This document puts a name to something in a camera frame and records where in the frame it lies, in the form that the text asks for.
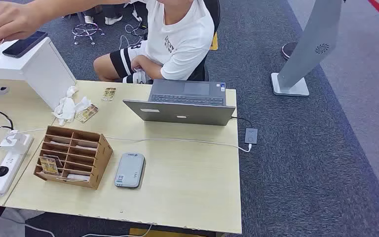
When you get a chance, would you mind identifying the person's left hand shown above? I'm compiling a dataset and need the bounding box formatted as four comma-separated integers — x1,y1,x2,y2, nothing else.
130,55,152,72

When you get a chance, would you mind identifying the person's right hand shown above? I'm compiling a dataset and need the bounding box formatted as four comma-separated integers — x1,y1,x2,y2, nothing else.
0,1,48,43

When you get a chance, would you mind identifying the gold patterned card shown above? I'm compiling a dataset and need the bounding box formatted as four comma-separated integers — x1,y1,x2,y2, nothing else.
38,156,60,177
102,87,117,102
74,104,99,124

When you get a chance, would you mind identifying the person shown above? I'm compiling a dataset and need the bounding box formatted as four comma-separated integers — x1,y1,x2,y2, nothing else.
0,0,216,85
83,0,125,26

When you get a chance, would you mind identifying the wooden card organizer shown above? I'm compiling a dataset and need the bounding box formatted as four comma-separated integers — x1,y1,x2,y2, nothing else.
33,125,114,191

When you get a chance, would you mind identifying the grey card reader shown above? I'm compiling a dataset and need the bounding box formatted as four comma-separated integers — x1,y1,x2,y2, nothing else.
114,152,147,190

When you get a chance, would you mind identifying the dark patterned card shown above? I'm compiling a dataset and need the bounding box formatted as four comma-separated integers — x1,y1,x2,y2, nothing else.
50,154,64,168

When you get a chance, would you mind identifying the black smartphone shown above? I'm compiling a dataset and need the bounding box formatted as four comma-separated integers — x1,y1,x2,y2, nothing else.
2,31,48,59

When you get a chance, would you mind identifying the white cabinet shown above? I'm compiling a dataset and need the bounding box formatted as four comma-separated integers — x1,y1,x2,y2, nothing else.
0,34,77,111

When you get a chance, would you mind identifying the chrome stool with black seat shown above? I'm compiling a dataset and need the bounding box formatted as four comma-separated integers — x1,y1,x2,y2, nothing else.
72,22,106,46

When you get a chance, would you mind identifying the grey laptop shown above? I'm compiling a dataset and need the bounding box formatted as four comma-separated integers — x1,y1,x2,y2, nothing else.
122,79,236,126

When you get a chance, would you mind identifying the yellow floor marker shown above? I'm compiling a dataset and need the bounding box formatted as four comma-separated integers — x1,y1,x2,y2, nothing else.
209,32,219,51

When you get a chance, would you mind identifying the black office chair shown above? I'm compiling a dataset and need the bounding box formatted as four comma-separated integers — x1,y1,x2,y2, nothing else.
186,0,221,82

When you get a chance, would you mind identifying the crumpled white tissue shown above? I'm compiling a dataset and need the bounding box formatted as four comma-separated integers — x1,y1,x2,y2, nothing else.
51,85,92,127

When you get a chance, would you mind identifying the white charger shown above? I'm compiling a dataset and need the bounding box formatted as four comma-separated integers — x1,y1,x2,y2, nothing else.
0,129,31,155

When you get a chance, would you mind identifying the round dark base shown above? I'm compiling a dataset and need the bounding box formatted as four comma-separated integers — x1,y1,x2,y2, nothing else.
281,41,299,61

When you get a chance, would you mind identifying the white desk power strip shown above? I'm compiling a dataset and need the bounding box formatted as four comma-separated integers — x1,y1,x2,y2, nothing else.
0,133,35,196

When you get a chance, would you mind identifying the grey kiosk stand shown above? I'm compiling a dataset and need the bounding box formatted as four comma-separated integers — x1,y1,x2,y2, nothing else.
270,0,343,97

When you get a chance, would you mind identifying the yellow flat board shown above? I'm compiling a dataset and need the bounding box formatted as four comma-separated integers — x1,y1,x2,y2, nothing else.
129,228,210,237

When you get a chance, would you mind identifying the white floor cable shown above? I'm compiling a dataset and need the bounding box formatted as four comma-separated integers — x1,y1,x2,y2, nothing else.
119,23,148,50

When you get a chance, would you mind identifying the long white cable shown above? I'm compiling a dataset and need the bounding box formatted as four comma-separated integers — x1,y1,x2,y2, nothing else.
11,127,253,154

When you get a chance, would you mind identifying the black laptop cable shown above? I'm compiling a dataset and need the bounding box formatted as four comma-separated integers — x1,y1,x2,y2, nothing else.
230,116,253,129

